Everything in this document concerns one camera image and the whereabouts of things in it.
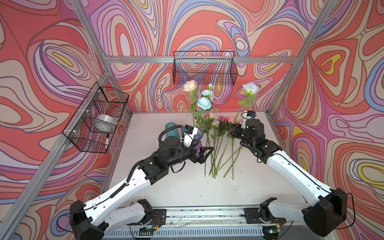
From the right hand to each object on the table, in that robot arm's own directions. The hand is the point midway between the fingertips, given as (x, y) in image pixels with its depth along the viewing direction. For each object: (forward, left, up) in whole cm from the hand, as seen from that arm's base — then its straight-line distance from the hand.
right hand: (231, 127), depth 78 cm
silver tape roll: (+2, +63, +8) cm, 64 cm away
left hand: (-14, +14, +6) cm, 21 cm away
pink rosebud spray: (+22, -4, -23) cm, 32 cm away
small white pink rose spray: (+19, +7, -21) cm, 29 cm away
